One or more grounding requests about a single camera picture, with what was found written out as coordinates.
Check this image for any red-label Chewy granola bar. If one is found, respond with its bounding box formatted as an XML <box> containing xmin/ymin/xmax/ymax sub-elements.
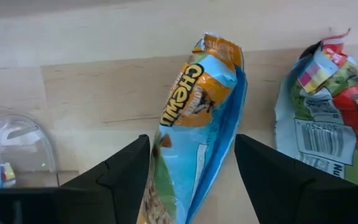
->
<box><xmin>273</xmin><ymin>27</ymin><xmax>358</xmax><ymax>187</ymax></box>

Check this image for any orange-label Chewy granola bar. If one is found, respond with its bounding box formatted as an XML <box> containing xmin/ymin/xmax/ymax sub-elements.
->
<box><xmin>137</xmin><ymin>30</ymin><xmax>249</xmax><ymax>224</ymax></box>

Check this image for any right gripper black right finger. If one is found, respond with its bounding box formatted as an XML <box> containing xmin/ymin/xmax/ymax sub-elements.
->
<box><xmin>234</xmin><ymin>133</ymin><xmax>358</xmax><ymax>224</ymax></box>

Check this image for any clear plastic bin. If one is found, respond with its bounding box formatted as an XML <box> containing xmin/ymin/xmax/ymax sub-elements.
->
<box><xmin>0</xmin><ymin>113</ymin><xmax>58</xmax><ymax>189</ymax></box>

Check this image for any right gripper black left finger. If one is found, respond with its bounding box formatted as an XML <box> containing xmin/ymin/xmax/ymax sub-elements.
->
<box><xmin>0</xmin><ymin>133</ymin><xmax>151</xmax><ymax>224</ymax></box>

